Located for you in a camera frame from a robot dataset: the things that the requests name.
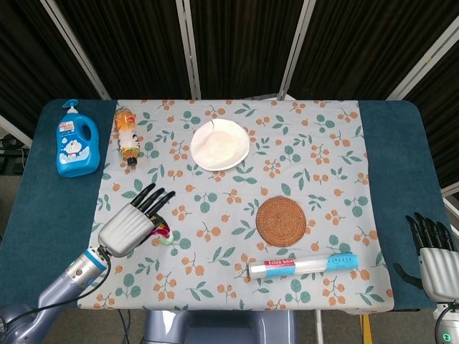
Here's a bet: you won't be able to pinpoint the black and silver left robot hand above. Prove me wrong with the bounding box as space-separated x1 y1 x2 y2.
97 183 176 258

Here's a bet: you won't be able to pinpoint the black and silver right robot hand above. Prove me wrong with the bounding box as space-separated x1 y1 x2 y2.
393 211 459 305

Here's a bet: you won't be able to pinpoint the small red green object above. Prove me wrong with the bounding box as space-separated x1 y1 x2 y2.
150 217 174 247

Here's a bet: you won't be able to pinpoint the dark blue table cover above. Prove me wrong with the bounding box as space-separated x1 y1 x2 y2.
0 98 448 313

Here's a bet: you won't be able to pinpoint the orange juice plastic bottle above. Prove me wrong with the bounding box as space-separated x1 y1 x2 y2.
113 108 141 167

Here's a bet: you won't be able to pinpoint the blue detergent pump bottle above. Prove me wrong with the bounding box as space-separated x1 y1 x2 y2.
55 99 100 178

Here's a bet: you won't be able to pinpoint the floral orange fruit tablecloth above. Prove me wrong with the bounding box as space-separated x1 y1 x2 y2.
76 97 396 312

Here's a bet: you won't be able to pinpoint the white round paper plate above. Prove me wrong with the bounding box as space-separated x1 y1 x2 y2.
189 120 251 171

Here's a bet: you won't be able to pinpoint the food wrap roll blue label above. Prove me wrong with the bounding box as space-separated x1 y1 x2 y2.
248 252 360 282

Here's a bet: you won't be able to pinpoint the grey-blue robot torso base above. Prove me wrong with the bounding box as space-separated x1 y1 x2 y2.
142 309 299 344

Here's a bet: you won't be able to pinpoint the brown woven rattan coaster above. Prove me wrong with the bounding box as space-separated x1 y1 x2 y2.
255 195 308 248

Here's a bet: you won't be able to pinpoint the dark folding screen white frames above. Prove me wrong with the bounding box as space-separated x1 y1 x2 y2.
0 0 459 198

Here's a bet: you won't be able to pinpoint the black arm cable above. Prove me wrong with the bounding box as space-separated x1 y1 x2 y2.
434 304 453 344
0 250 113 325

